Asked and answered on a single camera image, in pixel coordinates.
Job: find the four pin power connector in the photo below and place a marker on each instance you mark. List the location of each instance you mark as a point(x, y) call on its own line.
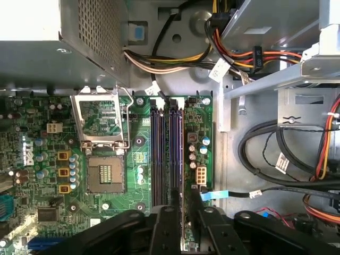
point(54, 127)

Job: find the grey power supply unit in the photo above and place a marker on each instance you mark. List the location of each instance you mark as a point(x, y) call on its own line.
point(93, 26)

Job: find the dark green RAM stick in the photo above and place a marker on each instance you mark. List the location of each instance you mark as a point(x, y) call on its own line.
point(182, 233)

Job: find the blue button grey clip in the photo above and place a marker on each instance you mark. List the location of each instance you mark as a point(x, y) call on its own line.
point(139, 33)

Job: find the motherboard RAM slot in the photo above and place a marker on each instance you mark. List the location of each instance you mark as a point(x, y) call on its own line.
point(172, 148)
point(161, 148)
point(178, 148)
point(153, 148)

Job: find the metal socket cover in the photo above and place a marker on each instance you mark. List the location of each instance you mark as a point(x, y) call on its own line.
point(94, 96)

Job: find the CPU socket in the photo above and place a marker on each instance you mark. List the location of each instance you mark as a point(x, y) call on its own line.
point(106, 174)

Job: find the black open PC case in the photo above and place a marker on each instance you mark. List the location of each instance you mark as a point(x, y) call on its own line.
point(231, 159)

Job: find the white eight pin connector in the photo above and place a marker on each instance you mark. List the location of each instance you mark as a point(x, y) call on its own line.
point(201, 175)

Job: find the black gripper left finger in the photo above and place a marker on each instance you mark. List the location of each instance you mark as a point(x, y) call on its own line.
point(167, 233)

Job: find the green motherboard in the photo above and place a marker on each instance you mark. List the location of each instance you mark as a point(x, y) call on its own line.
point(130, 180)

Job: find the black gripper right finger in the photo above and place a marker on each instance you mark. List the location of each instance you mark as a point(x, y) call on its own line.
point(217, 233)

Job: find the blue expansion slot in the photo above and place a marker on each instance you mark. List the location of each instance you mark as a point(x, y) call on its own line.
point(43, 243)

